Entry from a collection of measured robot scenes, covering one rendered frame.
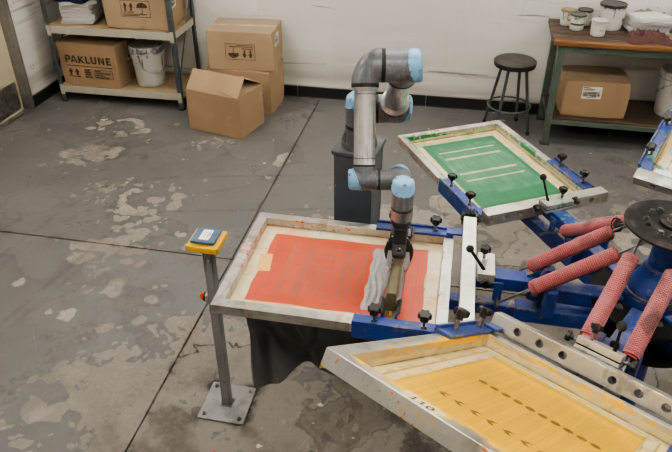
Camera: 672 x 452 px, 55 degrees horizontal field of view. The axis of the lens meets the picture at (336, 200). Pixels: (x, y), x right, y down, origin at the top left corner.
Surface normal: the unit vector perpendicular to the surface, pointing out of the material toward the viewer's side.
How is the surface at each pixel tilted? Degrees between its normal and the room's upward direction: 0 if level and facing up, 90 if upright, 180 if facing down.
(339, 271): 0
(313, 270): 0
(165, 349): 0
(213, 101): 90
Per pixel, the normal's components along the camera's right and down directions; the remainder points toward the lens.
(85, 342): 0.00, -0.85
